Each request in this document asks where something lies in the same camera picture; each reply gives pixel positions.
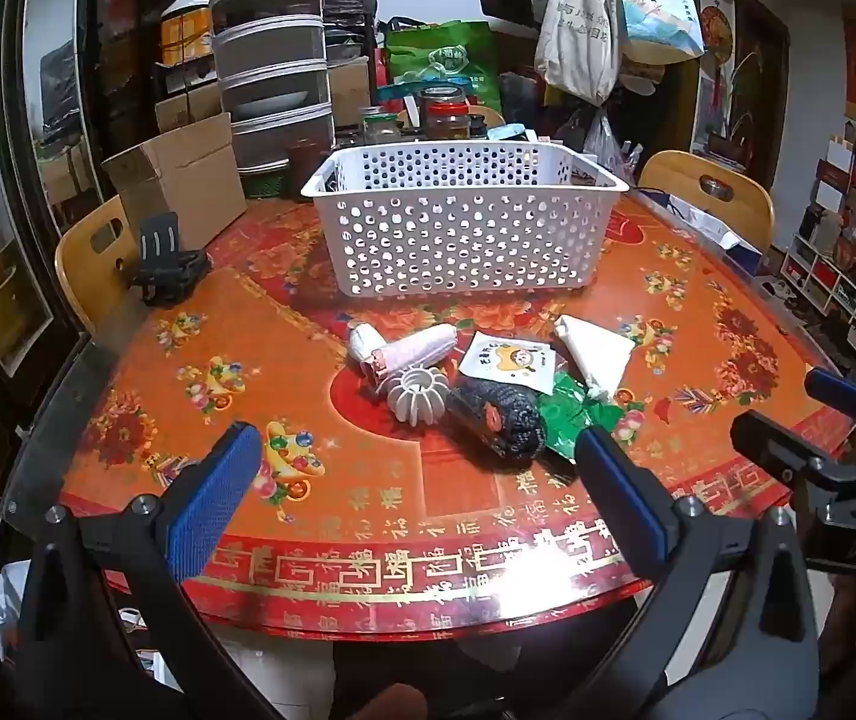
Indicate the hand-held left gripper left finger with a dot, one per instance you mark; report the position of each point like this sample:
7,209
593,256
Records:
212,495

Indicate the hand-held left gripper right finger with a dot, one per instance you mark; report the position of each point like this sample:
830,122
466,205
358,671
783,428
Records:
623,499

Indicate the green plastic bag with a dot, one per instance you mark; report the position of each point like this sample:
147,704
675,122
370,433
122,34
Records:
574,416

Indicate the black knitted glove bundle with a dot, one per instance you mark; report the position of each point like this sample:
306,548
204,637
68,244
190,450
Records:
495,416

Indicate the white packet with yellow cartoon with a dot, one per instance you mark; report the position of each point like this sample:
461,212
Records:
507,360

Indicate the white ribbed round holder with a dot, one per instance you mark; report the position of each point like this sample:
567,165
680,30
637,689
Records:
417,394

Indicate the white perforated plastic basket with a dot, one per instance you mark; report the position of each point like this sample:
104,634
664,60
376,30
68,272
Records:
458,240

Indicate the red floral table cover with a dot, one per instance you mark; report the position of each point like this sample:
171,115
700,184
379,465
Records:
323,480

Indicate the white paper bag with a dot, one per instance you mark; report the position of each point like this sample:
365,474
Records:
705,229

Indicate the black phone clamp stand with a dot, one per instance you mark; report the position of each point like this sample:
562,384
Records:
169,270

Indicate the pink white rolled socks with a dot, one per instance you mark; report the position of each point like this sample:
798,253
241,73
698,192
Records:
417,349

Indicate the open cardboard box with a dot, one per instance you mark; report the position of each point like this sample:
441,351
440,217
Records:
188,187

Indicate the brown lidded container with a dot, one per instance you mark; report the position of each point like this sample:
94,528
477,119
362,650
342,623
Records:
308,169

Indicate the clear plastic bag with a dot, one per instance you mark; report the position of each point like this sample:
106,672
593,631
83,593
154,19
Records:
602,146

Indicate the dark framed glass door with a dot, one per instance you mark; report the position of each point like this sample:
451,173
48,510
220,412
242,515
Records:
0,202

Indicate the round orange tassel ornament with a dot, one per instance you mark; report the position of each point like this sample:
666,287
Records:
716,34

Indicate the light blue packet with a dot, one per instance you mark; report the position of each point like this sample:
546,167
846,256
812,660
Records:
509,133

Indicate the brown cardboard carton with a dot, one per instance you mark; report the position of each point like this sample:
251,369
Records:
188,105

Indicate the green lid glass jar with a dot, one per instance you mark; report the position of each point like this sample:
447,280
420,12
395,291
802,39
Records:
381,129

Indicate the red lid glass jar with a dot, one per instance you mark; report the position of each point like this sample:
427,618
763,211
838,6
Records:
449,124

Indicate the blue white printed tote bag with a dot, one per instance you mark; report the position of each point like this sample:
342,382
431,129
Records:
657,15

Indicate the small cardboard box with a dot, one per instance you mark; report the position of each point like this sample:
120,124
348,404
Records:
349,94

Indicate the dark lid glass jar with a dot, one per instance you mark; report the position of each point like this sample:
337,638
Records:
439,94

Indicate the white canvas tote bag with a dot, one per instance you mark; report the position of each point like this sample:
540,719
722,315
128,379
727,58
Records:
578,30

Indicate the orange lidded container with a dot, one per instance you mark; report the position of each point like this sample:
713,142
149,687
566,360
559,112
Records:
184,34

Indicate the green shopping bag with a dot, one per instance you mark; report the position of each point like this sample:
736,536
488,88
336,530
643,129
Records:
450,52

